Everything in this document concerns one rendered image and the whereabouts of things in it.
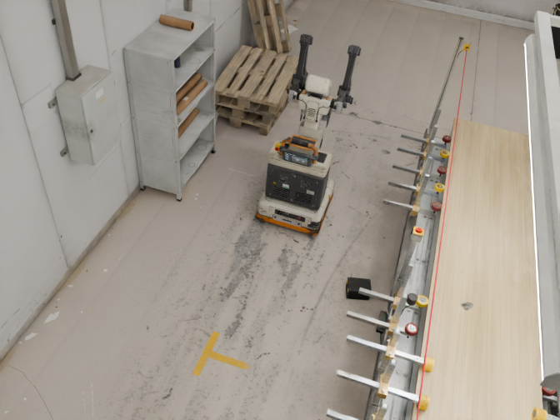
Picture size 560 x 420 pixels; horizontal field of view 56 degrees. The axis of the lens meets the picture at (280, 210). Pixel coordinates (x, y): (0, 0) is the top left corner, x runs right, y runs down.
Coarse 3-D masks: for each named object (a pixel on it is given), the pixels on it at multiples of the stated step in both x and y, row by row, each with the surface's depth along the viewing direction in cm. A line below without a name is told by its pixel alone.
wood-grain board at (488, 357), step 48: (480, 144) 490; (528, 144) 497; (480, 192) 439; (528, 192) 444; (480, 240) 398; (528, 240) 402; (432, 288) 359; (480, 288) 363; (528, 288) 367; (432, 336) 331; (480, 336) 335; (528, 336) 338; (432, 384) 307; (480, 384) 310; (528, 384) 313
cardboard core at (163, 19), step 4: (160, 16) 463; (164, 16) 463; (168, 16) 463; (160, 20) 464; (164, 20) 462; (168, 20) 462; (172, 20) 461; (176, 20) 460; (180, 20) 460; (184, 20) 460; (168, 24) 464; (172, 24) 462; (176, 24) 461; (180, 24) 460; (184, 24) 459; (188, 24) 458; (192, 24) 464; (184, 28) 462; (188, 28) 460; (192, 28) 465
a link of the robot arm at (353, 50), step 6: (354, 48) 453; (348, 54) 451; (354, 54) 449; (348, 60) 453; (348, 66) 456; (348, 72) 458; (348, 78) 461; (342, 84) 465; (348, 84) 465; (348, 90) 467; (348, 96) 472
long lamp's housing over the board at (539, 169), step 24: (528, 48) 308; (528, 72) 287; (528, 96) 271; (552, 240) 188; (552, 264) 179; (552, 288) 171; (552, 312) 164; (552, 336) 158; (552, 360) 153; (552, 384) 152
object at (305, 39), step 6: (306, 36) 461; (300, 42) 457; (306, 42) 456; (300, 48) 461; (306, 48) 461; (300, 54) 463; (300, 60) 465; (300, 66) 468; (300, 72) 471; (300, 78) 474; (300, 84) 475
